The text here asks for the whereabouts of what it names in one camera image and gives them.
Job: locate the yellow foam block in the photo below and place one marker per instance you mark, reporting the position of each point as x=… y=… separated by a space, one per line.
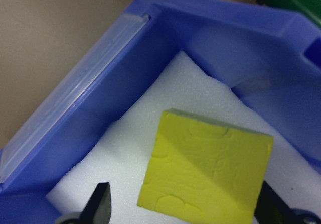
x=200 y=171

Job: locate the white foam pad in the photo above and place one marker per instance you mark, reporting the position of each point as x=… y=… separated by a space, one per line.
x=188 y=88

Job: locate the blue plastic bin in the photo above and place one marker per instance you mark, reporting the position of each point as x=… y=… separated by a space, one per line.
x=213 y=45

